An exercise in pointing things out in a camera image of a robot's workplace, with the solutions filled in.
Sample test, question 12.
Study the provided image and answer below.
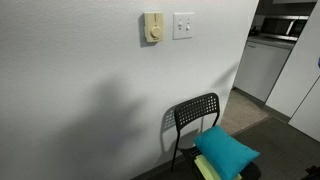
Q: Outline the black perforated metal chair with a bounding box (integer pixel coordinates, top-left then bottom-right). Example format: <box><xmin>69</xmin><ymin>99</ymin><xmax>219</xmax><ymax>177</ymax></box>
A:
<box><xmin>171</xmin><ymin>93</ymin><xmax>262</xmax><ymax>180</ymax></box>

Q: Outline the white double switch plate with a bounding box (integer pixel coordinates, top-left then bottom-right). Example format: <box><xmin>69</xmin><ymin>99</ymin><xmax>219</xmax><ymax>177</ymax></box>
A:
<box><xmin>173</xmin><ymin>12</ymin><xmax>195</xmax><ymax>40</ymax></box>

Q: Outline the beige wall thermostat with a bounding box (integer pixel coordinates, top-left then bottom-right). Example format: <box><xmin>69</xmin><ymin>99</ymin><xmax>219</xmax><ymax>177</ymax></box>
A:
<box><xmin>144</xmin><ymin>12</ymin><xmax>163</xmax><ymax>43</ymax></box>

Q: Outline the white kitchen cabinet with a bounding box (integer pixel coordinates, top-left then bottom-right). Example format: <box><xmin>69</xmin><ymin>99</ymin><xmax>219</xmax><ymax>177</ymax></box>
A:
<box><xmin>234</xmin><ymin>37</ymin><xmax>294</xmax><ymax>102</ymax></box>

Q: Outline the teal pillow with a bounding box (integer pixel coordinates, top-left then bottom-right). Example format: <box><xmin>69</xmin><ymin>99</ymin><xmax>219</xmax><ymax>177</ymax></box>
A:
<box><xmin>194</xmin><ymin>126</ymin><xmax>260</xmax><ymax>180</ymax></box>

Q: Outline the beige floor rug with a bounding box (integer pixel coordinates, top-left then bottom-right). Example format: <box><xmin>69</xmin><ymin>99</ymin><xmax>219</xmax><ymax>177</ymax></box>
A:
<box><xmin>221</xmin><ymin>88</ymin><xmax>269</xmax><ymax>135</ymax></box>

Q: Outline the stainless microwave oven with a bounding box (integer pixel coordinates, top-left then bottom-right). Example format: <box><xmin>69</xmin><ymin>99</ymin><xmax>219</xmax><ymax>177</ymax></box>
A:
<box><xmin>260</xmin><ymin>16</ymin><xmax>309</xmax><ymax>41</ymax></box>

